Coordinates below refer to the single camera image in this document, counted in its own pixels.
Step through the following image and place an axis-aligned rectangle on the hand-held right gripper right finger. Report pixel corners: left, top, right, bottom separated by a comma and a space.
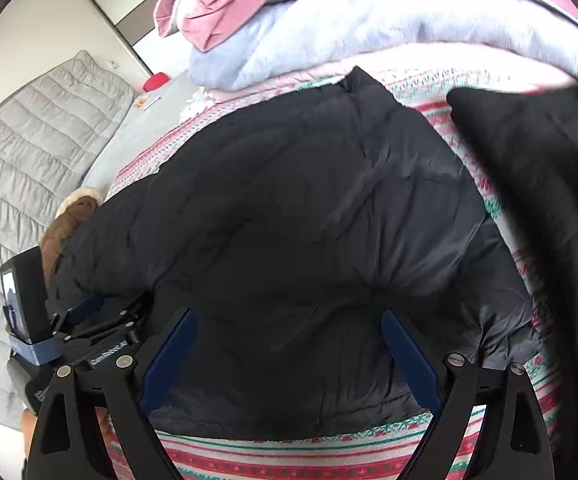
380, 307, 556, 480

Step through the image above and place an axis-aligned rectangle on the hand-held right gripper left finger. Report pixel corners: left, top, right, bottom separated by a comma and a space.
23, 307, 200, 480

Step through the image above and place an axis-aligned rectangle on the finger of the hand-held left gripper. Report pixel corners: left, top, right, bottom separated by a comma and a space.
82, 291, 154, 342
49, 292, 106, 336

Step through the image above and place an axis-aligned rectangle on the black padded jacket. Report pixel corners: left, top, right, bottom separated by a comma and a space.
44, 66, 578, 466

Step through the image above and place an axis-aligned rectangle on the brown folded garment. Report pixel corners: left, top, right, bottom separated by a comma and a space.
39, 187, 101, 291

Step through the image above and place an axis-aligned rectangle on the pink teal patterned blanket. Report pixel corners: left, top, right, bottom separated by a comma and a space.
106, 67, 578, 480

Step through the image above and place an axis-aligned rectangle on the grey quilted headboard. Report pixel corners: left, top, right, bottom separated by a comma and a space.
0, 50, 137, 321

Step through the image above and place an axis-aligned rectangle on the small red container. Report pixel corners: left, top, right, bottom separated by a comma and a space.
143, 72, 170, 93

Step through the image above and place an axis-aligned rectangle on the light blue fleece blanket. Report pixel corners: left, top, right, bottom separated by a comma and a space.
189, 0, 578, 91

